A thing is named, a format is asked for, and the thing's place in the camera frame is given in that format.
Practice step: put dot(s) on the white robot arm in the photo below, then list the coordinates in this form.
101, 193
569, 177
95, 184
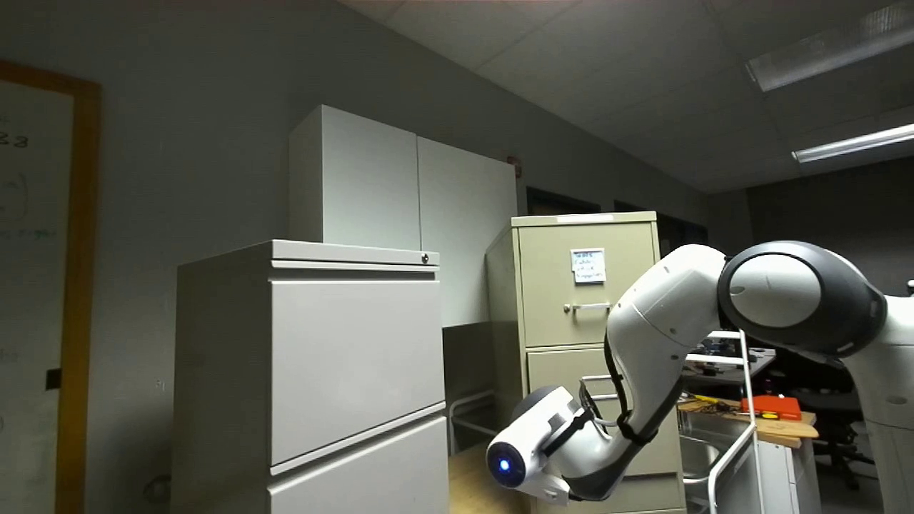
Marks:
783, 293

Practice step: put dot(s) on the beige file cabinet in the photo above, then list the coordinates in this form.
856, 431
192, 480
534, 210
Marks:
552, 284

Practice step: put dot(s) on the tall white storage cabinet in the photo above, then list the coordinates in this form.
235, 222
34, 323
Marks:
369, 184

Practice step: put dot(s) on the grey file cabinet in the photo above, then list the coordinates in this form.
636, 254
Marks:
311, 380

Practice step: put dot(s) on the white paper label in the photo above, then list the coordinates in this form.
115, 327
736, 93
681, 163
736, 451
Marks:
589, 266

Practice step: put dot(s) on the orange tool box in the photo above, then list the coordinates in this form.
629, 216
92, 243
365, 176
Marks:
772, 407

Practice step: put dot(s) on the wood framed whiteboard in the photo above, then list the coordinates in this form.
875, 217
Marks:
49, 147

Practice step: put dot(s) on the ceiling fluorescent light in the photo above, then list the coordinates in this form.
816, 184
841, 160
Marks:
872, 36

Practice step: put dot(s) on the beige drawer handle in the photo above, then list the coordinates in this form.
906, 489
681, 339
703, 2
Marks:
585, 309

